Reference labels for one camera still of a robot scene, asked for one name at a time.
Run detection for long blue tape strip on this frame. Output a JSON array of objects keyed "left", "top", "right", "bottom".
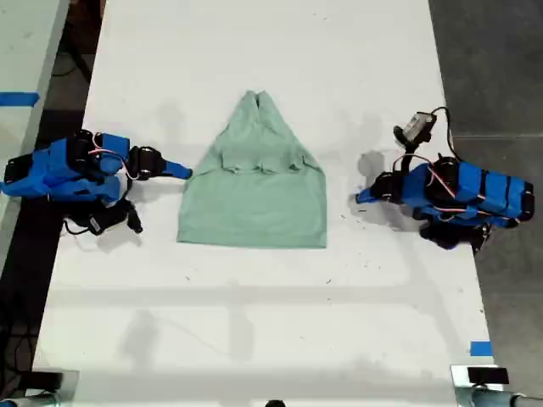
[{"left": 0, "top": 92, "right": 41, "bottom": 108}]

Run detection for grey gripper camera box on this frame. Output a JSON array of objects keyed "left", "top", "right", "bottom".
[{"left": 393, "top": 111, "right": 437, "bottom": 153}]

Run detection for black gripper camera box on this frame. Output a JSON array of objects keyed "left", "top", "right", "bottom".
[{"left": 86, "top": 199, "right": 144, "bottom": 237}]

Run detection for short blue tape piece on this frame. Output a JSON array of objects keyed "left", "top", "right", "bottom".
[{"left": 469, "top": 340, "right": 495, "bottom": 358}]

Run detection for black floor cables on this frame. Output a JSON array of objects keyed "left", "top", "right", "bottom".
[{"left": 0, "top": 292, "right": 37, "bottom": 385}]

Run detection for black camera cable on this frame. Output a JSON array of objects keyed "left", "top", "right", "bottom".
[
  {"left": 62, "top": 216, "right": 92, "bottom": 239},
  {"left": 430, "top": 106, "right": 458, "bottom": 161}
]

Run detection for white side table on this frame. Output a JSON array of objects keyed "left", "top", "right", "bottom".
[{"left": 0, "top": 0, "right": 71, "bottom": 272}]

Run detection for pale green T-shirt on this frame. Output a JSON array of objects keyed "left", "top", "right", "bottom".
[{"left": 176, "top": 88, "right": 328, "bottom": 250}]

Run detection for small black box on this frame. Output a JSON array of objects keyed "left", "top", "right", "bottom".
[
  {"left": 19, "top": 371, "right": 64, "bottom": 389},
  {"left": 467, "top": 366, "right": 510, "bottom": 386}
]

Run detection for grey metal pipe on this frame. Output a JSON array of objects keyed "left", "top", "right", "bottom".
[
  {"left": 456, "top": 386, "right": 543, "bottom": 407},
  {"left": 0, "top": 390, "right": 59, "bottom": 407}
]

